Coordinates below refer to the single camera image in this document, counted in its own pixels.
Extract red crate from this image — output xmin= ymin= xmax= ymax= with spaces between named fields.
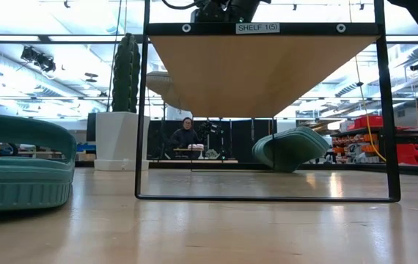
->
xmin=395 ymin=142 xmax=418 ymax=166

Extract black aluminium table frame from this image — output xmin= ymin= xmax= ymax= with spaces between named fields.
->
xmin=75 ymin=161 xmax=418 ymax=175

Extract wooden shelf with black frame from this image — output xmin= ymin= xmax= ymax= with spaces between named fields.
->
xmin=134 ymin=0 xmax=402 ymax=203

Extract person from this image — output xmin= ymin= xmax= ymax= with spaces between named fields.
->
xmin=167 ymin=117 xmax=203 ymax=159

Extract red storage bin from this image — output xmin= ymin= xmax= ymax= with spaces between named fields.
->
xmin=353 ymin=115 xmax=384 ymax=129

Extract black ceiling spotlights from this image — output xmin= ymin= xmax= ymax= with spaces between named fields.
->
xmin=20 ymin=45 xmax=56 ymax=73

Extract green cactus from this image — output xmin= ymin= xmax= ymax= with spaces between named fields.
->
xmin=111 ymin=32 xmax=142 ymax=114

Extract black partition panels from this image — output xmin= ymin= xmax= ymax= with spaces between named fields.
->
xmin=146 ymin=119 xmax=279 ymax=164

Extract green rubber slide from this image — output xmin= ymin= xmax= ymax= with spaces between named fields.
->
xmin=252 ymin=126 xmax=330 ymax=174
xmin=0 ymin=113 xmax=78 ymax=213

